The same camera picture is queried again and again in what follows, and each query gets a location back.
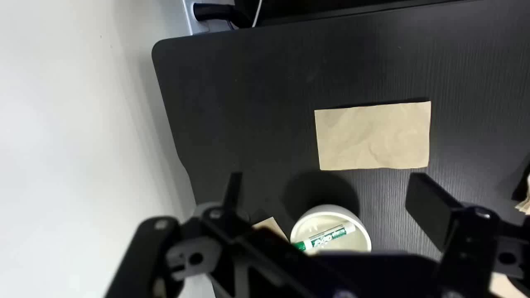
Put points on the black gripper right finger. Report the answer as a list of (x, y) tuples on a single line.
[(437, 211)]

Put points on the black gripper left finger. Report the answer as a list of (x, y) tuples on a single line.
[(167, 253)]

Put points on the green and white marker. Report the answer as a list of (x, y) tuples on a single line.
[(329, 235)]

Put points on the white ceramic bowl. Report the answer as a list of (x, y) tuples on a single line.
[(354, 220)]

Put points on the white paper sheet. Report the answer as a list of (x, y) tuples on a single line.
[(524, 202)]

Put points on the tan cloth napkin left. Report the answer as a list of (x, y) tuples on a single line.
[(374, 134)]

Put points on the tan cloth napkin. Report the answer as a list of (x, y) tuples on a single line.
[(273, 225), (374, 134)]

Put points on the tan cloth napkin right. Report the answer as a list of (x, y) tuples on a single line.
[(273, 225)]

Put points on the black perforated mounting table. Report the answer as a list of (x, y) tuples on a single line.
[(342, 8)]

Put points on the white power strip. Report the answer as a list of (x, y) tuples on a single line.
[(191, 16)]

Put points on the black power plug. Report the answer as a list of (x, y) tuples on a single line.
[(216, 10)]

